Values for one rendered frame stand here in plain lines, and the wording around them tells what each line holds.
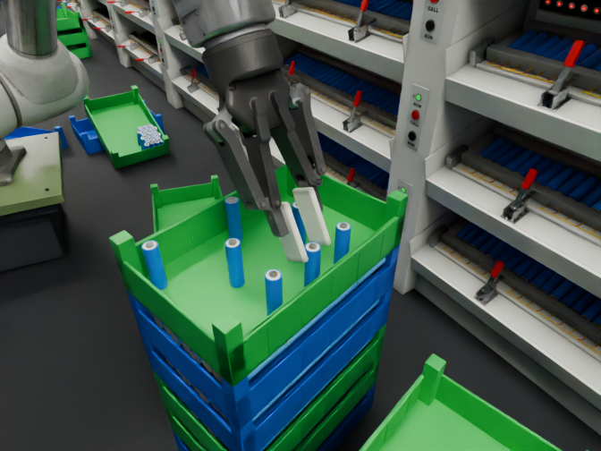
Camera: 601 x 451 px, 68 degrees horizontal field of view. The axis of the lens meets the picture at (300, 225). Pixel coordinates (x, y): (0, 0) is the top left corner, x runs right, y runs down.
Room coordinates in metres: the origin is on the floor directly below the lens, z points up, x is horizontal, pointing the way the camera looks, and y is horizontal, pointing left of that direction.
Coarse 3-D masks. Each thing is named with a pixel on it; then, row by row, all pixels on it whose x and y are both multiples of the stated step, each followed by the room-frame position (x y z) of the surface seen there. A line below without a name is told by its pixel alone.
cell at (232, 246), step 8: (232, 240) 0.40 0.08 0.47; (232, 248) 0.39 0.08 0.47; (240, 248) 0.39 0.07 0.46; (232, 256) 0.39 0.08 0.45; (240, 256) 0.39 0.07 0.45; (232, 264) 0.39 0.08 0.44; (240, 264) 0.39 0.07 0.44; (232, 272) 0.39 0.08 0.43; (240, 272) 0.39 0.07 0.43; (232, 280) 0.39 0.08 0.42; (240, 280) 0.39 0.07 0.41
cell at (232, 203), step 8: (224, 200) 0.48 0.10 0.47; (232, 200) 0.48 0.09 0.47; (232, 208) 0.47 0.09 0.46; (232, 216) 0.47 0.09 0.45; (240, 216) 0.48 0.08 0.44; (232, 224) 0.47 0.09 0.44; (240, 224) 0.48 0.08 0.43; (232, 232) 0.47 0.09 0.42; (240, 232) 0.47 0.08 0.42; (240, 240) 0.47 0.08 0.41
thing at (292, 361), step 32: (384, 288) 0.46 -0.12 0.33; (320, 320) 0.40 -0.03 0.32; (352, 320) 0.40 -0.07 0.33; (160, 352) 0.35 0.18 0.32; (288, 352) 0.31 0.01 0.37; (320, 352) 0.35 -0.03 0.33; (192, 384) 0.31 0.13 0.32; (224, 384) 0.26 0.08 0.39; (256, 384) 0.27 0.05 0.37; (288, 384) 0.31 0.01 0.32
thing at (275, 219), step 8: (256, 208) 0.37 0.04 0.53; (272, 208) 0.38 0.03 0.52; (280, 208) 0.39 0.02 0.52; (272, 216) 0.38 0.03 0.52; (280, 216) 0.38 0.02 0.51; (272, 224) 0.38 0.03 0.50; (280, 224) 0.38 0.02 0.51; (272, 232) 0.38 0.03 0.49; (280, 232) 0.37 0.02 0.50; (288, 232) 0.38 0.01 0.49
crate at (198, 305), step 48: (288, 192) 0.59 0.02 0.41; (336, 192) 0.55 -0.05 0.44; (144, 240) 0.41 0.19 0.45; (192, 240) 0.46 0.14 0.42; (384, 240) 0.44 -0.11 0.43; (144, 288) 0.35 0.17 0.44; (192, 288) 0.39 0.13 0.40; (240, 288) 0.39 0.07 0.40; (288, 288) 0.39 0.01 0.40; (336, 288) 0.37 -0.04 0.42; (192, 336) 0.29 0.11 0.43; (240, 336) 0.27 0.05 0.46; (288, 336) 0.31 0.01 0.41
